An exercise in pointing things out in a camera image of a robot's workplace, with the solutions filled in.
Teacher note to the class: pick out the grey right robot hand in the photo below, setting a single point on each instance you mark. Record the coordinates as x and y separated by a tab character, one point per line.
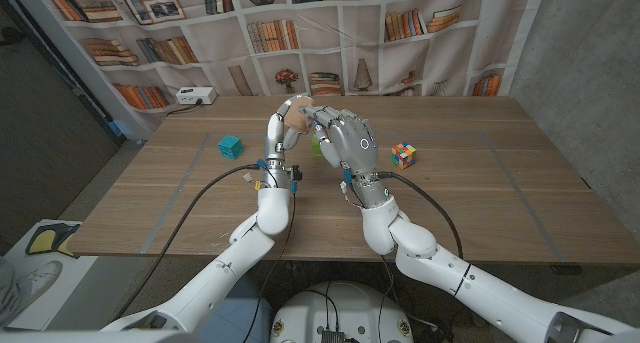
350	138

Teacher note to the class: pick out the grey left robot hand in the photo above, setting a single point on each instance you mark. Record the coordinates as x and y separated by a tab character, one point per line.
275	133

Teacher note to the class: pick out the tan adhesive wrap roll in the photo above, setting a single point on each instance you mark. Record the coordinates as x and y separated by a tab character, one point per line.
300	115

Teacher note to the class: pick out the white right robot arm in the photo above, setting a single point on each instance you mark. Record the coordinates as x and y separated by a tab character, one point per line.
450	273

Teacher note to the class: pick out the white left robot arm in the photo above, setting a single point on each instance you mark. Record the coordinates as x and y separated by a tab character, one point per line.
220	273

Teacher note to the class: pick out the green cube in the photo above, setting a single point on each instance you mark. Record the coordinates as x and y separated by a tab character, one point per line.
316	148

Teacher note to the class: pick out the teal cube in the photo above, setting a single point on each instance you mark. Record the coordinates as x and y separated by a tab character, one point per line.
231	147

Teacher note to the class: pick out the multicolour Rubik's cube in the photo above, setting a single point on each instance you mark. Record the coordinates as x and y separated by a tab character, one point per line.
404	155

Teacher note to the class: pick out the white power strip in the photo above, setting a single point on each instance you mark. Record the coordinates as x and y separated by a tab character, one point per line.
195	95

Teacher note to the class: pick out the printed bookshelf backdrop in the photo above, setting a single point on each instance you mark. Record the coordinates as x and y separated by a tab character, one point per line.
325	38

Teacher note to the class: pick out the blue tape piece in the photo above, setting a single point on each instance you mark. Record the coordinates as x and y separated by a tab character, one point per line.
120	128

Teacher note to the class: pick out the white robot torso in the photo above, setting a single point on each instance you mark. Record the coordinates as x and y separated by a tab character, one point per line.
345	308

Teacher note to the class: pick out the grey table leg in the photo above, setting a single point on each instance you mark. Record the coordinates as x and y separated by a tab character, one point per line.
475	313

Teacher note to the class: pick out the yellow black floor sign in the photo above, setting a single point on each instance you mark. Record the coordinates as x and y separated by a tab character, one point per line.
45	240

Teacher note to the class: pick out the white sneaker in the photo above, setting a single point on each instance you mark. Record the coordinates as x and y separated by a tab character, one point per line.
42	278

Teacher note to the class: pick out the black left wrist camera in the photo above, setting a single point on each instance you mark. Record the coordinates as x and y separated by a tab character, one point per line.
296	173

